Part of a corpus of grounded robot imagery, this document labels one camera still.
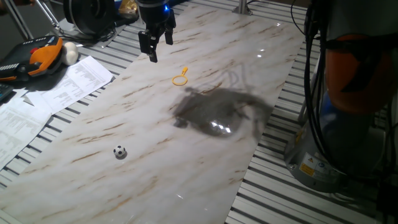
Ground orange black teach pendant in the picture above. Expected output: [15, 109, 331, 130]
[0, 35, 65, 83]

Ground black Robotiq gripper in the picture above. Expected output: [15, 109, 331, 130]
[136, 0, 177, 63]

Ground white bone shaped toy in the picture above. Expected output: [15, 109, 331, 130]
[60, 42, 79, 67]

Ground aluminium profile strut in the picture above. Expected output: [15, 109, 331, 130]
[232, 0, 253, 16]

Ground marble pattern table sheet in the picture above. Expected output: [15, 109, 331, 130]
[0, 0, 307, 224]

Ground black round spool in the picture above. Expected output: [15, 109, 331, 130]
[63, 0, 118, 37]

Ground printed white paper sheet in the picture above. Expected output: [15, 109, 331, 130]
[0, 88, 53, 171]
[40, 55, 114, 115]

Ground gold foil bag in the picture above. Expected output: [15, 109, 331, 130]
[119, 0, 140, 20]

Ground small black white soccer ball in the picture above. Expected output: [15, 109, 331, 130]
[113, 144, 127, 158]

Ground yellow plastic bubble ring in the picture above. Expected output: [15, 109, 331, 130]
[171, 66, 189, 86]

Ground grey tripod legs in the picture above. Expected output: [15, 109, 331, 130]
[2, 0, 63, 40]

